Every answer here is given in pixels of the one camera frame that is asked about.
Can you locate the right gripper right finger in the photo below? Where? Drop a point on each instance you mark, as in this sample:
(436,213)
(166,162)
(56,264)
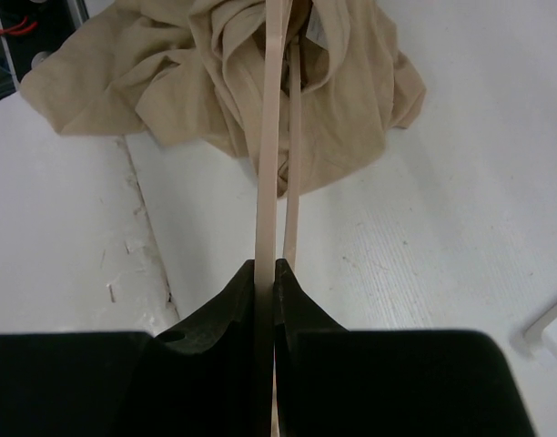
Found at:
(337,382)

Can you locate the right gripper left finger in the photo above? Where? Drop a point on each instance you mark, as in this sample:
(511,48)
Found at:
(194,379)

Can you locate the beige t shirt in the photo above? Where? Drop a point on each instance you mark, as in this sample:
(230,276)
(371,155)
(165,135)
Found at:
(184,70)

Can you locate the beige wooden hanger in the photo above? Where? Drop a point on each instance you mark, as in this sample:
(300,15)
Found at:
(285,20)

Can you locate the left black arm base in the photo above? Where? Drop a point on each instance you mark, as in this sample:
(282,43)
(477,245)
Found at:
(30,31)

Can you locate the metal clothes rack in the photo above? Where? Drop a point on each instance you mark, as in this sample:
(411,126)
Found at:
(537,340)

